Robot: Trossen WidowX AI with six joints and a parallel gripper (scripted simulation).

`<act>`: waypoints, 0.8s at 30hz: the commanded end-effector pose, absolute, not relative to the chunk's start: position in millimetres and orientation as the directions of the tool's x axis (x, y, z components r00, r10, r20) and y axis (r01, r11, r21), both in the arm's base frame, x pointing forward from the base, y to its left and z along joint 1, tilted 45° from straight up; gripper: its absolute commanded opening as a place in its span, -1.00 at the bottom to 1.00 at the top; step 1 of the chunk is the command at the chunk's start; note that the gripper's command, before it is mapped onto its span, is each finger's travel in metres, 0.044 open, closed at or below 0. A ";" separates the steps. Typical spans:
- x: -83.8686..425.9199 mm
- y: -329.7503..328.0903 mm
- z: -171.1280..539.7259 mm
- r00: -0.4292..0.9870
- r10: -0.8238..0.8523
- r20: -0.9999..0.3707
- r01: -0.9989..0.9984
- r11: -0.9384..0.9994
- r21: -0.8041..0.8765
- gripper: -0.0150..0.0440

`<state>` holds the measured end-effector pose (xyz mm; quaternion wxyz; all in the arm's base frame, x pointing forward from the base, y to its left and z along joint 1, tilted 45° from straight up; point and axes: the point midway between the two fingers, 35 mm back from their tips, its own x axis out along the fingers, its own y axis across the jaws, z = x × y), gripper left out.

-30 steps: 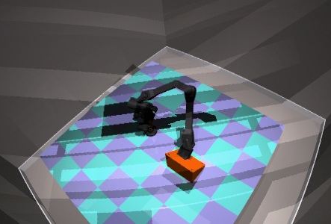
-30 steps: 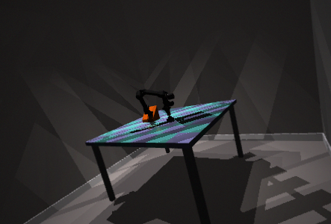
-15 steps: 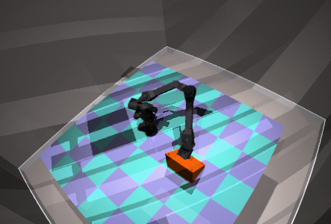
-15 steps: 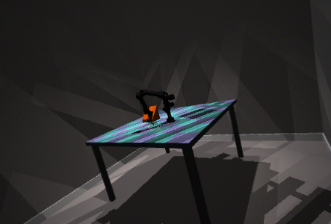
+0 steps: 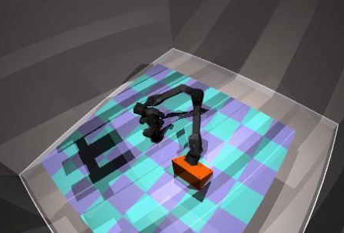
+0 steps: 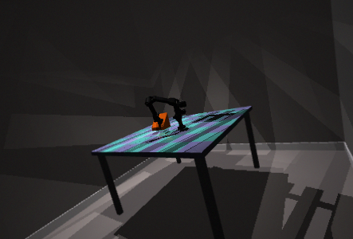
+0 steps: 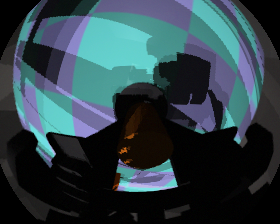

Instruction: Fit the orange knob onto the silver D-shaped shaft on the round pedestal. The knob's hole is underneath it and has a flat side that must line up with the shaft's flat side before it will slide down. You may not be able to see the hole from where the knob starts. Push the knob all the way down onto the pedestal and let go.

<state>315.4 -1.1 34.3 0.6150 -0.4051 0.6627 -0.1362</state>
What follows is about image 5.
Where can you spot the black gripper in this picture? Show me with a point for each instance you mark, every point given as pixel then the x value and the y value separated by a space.
pixel 150 132

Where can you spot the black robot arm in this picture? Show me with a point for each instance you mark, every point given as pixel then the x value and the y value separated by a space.
pixel 195 143

